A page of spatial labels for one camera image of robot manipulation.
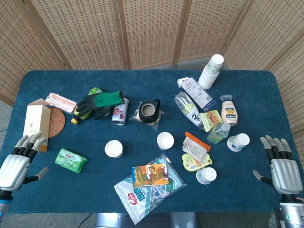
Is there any kraft paper carton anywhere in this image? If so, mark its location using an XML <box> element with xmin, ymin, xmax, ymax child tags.
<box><xmin>23</xmin><ymin>98</ymin><xmax>52</xmax><ymax>152</ymax></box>

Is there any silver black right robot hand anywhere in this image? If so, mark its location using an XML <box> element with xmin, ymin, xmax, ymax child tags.
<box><xmin>252</xmin><ymin>134</ymin><xmax>301</xmax><ymax>196</ymax></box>

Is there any bamboo folding screen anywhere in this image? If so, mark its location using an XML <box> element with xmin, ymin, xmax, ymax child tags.
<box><xmin>0</xmin><ymin>0</ymin><xmax>304</xmax><ymax>164</ymax></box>

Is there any clear water bottle lime label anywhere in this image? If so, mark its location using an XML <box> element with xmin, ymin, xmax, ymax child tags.
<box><xmin>207</xmin><ymin>123</ymin><xmax>231</xmax><ymax>144</ymax></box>

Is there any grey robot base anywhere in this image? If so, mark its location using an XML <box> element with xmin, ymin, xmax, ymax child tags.
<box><xmin>94</xmin><ymin>211</ymin><xmax>198</xmax><ymax>228</ymax></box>

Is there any green bottle yellow cap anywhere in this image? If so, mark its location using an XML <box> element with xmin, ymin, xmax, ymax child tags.
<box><xmin>70</xmin><ymin>87</ymin><xmax>104</xmax><ymax>125</ymax></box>

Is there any blue tablecloth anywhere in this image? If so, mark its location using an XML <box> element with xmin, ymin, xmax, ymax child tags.
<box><xmin>0</xmin><ymin>69</ymin><xmax>292</xmax><ymax>214</ymax></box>

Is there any paper cup blue leaf print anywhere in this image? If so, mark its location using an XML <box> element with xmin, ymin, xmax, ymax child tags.
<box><xmin>226</xmin><ymin>133</ymin><xmax>251</xmax><ymax>153</ymax></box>

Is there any pink white blister pack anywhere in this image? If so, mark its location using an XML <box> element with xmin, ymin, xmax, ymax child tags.
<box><xmin>45</xmin><ymin>92</ymin><xmax>78</xmax><ymax>114</ymax></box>

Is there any yellow green flat pouch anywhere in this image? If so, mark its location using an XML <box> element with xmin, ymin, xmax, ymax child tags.
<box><xmin>199</xmin><ymin>109</ymin><xmax>224</xmax><ymax>133</ymax></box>
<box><xmin>181</xmin><ymin>152</ymin><xmax>213</xmax><ymax>172</ymax></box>

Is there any clear bag of cloths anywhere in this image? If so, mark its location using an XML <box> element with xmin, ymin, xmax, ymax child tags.
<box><xmin>113</xmin><ymin>152</ymin><xmax>187</xmax><ymax>225</ymax></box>

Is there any drink can red print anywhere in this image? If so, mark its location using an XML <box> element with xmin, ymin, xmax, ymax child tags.
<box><xmin>111</xmin><ymin>97</ymin><xmax>130</xmax><ymax>126</ymax></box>

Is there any white paper cup blue logo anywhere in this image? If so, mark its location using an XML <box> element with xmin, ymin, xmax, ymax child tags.
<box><xmin>156</xmin><ymin>132</ymin><xmax>175</xmax><ymax>151</ymax></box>

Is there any beige mayonnaise squeeze bottle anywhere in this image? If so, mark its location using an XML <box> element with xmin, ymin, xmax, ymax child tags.
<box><xmin>219</xmin><ymin>94</ymin><xmax>239</xmax><ymax>127</ymax></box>

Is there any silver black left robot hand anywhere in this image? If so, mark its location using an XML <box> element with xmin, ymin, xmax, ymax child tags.
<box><xmin>0</xmin><ymin>130</ymin><xmax>49</xmax><ymax>192</ymax></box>

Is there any green black work glove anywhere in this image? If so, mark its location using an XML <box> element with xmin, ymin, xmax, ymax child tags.
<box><xmin>76</xmin><ymin>91</ymin><xmax>125</xmax><ymax>121</ymax></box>

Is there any stack of paper cups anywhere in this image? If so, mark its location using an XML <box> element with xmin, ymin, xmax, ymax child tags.
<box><xmin>197</xmin><ymin>54</ymin><xmax>225</xmax><ymax>90</ymax></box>

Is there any black floor cable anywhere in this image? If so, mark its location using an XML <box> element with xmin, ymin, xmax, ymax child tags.
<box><xmin>77</xmin><ymin>212</ymin><xmax>93</xmax><ymax>227</ymax></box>

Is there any paper cup blue butterfly print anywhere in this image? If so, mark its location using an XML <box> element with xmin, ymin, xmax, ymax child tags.
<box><xmin>195</xmin><ymin>166</ymin><xmax>218</xmax><ymax>185</ymax></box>

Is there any paper cup green leaf print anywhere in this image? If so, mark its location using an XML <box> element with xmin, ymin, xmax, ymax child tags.
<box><xmin>104</xmin><ymin>140</ymin><xmax>124</xmax><ymax>158</ymax></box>

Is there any black teapot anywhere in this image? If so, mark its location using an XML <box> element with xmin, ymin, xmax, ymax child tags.
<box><xmin>138</xmin><ymin>98</ymin><xmax>162</xmax><ymax>125</ymax></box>

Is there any green tissue pack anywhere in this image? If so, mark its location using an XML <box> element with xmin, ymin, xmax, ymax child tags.
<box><xmin>54</xmin><ymin>148</ymin><xmax>88</xmax><ymax>174</ymax></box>

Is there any round woven rattan coaster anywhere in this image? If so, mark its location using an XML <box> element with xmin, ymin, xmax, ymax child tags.
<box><xmin>48</xmin><ymin>108</ymin><xmax>66</xmax><ymax>139</ymax></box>

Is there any silver orange snack packet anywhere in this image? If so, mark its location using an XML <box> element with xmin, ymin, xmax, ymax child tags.
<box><xmin>181</xmin><ymin>132</ymin><xmax>212</xmax><ymax>165</ymax></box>

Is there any orange blue cookie box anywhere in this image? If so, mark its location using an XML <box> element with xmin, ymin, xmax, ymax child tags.
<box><xmin>131</xmin><ymin>163</ymin><xmax>170</xmax><ymax>189</ymax></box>

